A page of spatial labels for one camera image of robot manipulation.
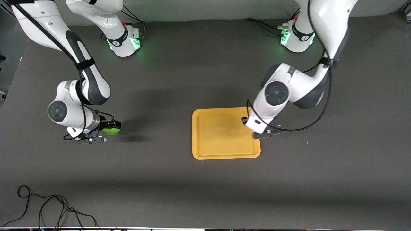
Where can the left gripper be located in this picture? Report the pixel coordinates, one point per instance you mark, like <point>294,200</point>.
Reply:
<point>244,120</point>

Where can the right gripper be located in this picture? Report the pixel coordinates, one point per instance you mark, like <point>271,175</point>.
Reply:
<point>104,124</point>

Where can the green apple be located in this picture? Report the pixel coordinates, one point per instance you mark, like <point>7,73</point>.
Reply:
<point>111,131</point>

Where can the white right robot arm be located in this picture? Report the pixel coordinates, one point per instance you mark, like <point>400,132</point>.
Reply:
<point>93,86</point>

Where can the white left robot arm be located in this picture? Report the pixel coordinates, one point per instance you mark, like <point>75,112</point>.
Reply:
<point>279,93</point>

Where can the orange plastic tray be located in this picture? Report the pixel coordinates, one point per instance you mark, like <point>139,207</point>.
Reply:
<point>221,141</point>

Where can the dark grey table mat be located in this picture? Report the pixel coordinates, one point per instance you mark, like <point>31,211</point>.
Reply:
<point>192,80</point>

